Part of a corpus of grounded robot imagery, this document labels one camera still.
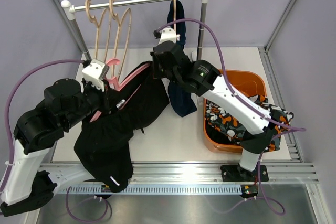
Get white slotted cable duct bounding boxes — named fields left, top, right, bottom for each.
left=61, top=184, right=242, bottom=195

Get silver clothes rack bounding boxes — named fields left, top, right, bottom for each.
left=60, top=0, right=208, bottom=60

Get beige hanger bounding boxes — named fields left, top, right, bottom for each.
left=173, top=0, right=181, bottom=41
left=109, top=0, right=132, bottom=80
left=85, top=0, right=112, bottom=63

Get pink hanger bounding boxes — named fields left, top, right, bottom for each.
left=89, top=58, right=150, bottom=123

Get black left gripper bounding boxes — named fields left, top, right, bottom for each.
left=62, top=79, right=121, bottom=130

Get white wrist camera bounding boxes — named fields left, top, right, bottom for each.
left=82, top=59, right=109, bottom=91
left=153, top=26, right=180, bottom=45

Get orange plastic basket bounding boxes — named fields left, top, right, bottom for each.
left=203, top=70, right=267, bottom=154

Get navy blue shorts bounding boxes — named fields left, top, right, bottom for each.
left=167, top=0, right=197, bottom=117

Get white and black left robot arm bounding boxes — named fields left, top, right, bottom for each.
left=1, top=79, right=108, bottom=217

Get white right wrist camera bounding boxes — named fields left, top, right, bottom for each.
left=153, top=26, right=180, bottom=45

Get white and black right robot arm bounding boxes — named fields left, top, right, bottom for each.
left=150, top=41, right=293, bottom=180

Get orange camouflage shorts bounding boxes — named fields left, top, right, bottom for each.
left=204, top=94, right=294, bottom=146

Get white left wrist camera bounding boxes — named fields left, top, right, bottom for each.
left=82, top=59, right=109, bottom=91

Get purple floor cable left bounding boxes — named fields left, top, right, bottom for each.
left=65, top=186, right=113, bottom=222

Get black shorts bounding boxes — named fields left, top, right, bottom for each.
left=74, top=61, right=169, bottom=193
left=205, top=124, right=241, bottom=145

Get aluminium mounting rail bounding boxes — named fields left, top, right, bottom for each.
left=38, top=162, right=319, bottom=184

